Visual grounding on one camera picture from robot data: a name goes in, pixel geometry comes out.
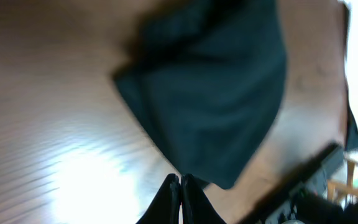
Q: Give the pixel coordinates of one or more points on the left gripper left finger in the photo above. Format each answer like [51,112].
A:
[165,206]

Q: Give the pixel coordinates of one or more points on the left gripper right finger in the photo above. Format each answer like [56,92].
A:
[196,208]

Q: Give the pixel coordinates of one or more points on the black polo shirt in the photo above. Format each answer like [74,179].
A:
[208,84]

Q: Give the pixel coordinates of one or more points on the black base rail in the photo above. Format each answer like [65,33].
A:
[311,175]

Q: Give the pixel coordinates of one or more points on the wooden chair frame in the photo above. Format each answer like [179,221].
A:
[336,191]

